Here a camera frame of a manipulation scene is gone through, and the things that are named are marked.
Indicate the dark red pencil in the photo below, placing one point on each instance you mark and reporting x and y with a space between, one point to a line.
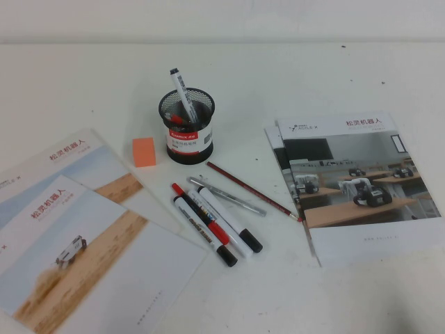
250 189

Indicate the orange rectangular block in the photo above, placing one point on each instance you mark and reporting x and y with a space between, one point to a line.
144 153

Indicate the black pen red caps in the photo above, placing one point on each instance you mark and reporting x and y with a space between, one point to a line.
220 231

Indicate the white whiteboard marker black cap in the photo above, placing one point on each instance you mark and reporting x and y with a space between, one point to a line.
227 257

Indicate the silver metal pen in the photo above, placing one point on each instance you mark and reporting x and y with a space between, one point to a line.
240 202

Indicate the black mesh pen holder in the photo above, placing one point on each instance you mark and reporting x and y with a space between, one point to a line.
187 148

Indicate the desert robot brochure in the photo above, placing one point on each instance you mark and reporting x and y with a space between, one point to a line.
104 261
87 156

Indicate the short red pen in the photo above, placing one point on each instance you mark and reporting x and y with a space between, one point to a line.
177 119

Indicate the classroom robot brochure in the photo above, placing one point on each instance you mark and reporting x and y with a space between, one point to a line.
365 195
277 146

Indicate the white marker with barcode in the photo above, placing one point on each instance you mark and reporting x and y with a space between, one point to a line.
180 87

